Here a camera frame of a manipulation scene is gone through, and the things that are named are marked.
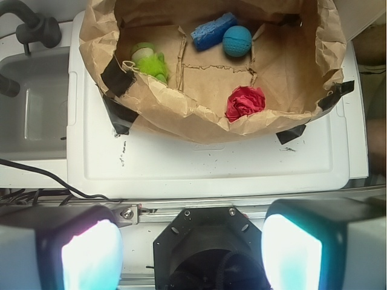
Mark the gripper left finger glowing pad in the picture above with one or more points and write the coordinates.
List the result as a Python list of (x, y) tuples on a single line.
[(63, 247)]

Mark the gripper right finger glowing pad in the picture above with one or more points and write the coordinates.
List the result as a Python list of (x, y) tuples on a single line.
[(325, 244)]

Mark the crumpled red paper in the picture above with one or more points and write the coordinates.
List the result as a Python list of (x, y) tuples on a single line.
[(244, 101)]

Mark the white plastic bin lid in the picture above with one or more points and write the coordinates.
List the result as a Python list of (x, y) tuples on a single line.
[(145, 165)]

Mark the black tape piece lower right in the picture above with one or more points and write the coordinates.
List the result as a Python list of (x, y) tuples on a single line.
[(288, 135)]

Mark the black tape piece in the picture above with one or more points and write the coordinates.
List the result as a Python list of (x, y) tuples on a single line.
[(288, 135), (121, 117), (116, 79), (336, 92)]

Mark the grey sink basin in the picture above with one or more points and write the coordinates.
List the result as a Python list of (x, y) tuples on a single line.
[(34, 123)]

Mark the black tape piece inner left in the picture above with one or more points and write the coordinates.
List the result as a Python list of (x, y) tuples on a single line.
[(116, 79)]

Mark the brown paper bag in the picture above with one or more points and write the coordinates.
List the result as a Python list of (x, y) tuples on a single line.
[(297, 51)]

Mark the green plush toy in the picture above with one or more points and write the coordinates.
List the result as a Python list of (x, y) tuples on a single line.
[(146, 60)]

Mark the blue ball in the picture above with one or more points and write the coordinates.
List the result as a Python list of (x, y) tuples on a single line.
[(237, 41)]

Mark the blue sponge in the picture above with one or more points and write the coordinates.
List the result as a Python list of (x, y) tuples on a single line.
[(211, 33)]

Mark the aluminium rail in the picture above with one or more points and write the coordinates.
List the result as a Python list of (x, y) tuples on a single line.
[(164, 212)]

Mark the black octagonal mount plate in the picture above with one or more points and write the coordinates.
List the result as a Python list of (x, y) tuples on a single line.
[(204, 252)]

